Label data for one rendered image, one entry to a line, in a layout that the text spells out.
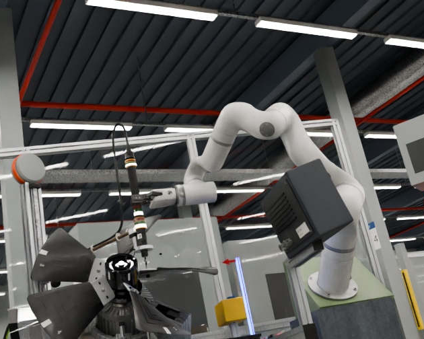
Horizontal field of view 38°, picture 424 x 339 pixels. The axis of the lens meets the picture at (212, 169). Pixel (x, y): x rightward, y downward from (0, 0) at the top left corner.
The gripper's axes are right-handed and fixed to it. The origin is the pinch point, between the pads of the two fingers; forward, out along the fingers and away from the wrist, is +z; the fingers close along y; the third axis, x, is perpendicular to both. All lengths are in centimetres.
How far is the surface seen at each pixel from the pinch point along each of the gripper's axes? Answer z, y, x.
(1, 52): 76, 421, 336
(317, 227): -34, -83, -40
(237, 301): -38, 21, -41
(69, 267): 27.4, 7.0, -20.9
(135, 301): 7.3, -16.7, -40.9
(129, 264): 6.6, -6.5, -25.9
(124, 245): 5.4, 14.9, -13.2
